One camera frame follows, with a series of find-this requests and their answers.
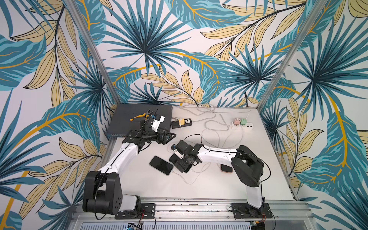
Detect black phone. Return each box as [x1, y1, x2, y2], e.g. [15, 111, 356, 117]
[149, 156, 173, 175]
[169, 153, 183, 168]

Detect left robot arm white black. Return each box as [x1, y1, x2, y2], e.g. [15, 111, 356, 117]
[82, 130, 176, 215]

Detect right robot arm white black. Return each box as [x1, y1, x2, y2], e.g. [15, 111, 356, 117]
[171, 140, 264, 209]

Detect black power socket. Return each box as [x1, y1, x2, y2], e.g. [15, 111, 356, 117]
[171, 118, 193, 129]

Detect yellow black pliers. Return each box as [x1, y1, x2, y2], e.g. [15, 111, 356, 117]
[130, 110, 152, 122]

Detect green charger plug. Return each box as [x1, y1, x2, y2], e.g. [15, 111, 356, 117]
[240, 118, 248, 126]

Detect white power strip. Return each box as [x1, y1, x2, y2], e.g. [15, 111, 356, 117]
[231, 122, 254, 131]

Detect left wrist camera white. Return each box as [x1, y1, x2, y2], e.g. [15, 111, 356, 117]
[151, 115, 165, 132]

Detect dark grey network switch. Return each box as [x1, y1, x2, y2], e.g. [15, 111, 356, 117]
[106, 104, 173, 138]

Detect aluminium front rail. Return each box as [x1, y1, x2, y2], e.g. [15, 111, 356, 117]
[67, 197, 318, 230]

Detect grey power strip cord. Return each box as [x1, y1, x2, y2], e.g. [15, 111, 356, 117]
[172, 106, 235, 133]

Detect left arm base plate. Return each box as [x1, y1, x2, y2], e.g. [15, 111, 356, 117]
[115, 203, 156, 220]

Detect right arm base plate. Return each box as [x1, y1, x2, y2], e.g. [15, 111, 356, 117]
[229, 203, 273, 219]

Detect left aluminium corner post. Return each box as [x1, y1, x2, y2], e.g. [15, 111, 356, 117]
[64, 0, 121, 105]

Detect aluminium corner post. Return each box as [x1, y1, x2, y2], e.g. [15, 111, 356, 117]
[64, 0, 121, 105]
[257, 0, 327, 112]

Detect right aluminium corner post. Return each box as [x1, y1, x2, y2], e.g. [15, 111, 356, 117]
[257, 0, 327, 112]

